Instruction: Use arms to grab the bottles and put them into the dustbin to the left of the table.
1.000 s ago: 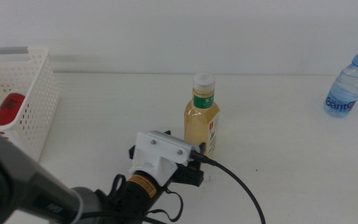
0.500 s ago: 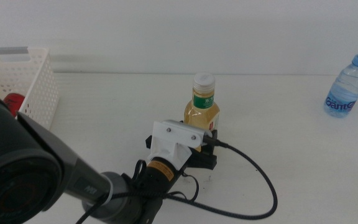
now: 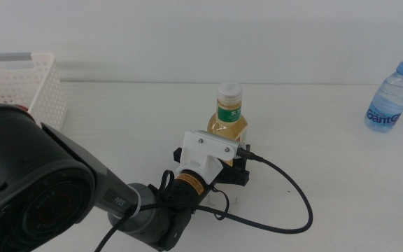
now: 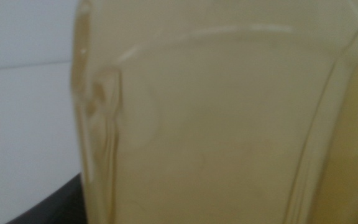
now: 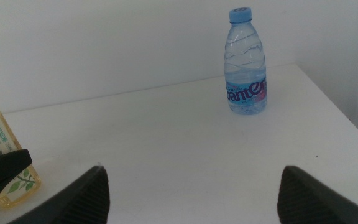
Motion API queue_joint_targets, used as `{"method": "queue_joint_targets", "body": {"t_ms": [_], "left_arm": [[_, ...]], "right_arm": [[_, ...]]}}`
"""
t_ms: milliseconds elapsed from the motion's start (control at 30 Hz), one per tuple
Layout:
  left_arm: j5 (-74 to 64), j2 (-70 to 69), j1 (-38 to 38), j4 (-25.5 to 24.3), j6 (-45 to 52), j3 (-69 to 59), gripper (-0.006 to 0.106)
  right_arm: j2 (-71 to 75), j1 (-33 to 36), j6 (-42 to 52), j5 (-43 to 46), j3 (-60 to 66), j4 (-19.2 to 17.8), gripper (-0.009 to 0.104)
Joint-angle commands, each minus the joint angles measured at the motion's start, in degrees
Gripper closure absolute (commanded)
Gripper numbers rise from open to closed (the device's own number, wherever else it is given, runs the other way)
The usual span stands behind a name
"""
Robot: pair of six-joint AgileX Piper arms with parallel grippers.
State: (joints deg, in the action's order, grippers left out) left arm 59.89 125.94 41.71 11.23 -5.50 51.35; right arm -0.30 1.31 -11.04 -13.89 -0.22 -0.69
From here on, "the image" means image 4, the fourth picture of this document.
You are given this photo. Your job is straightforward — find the yellow tea bottle white cap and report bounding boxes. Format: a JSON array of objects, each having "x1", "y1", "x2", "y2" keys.
[{"x1": 70, "y1": 0, "x2": 358, "y2": 224}]

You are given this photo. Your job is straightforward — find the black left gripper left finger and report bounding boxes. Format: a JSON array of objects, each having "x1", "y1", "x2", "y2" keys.
[{"x1": 6, "y1": 172, "x2": 88, "y2": 224}]

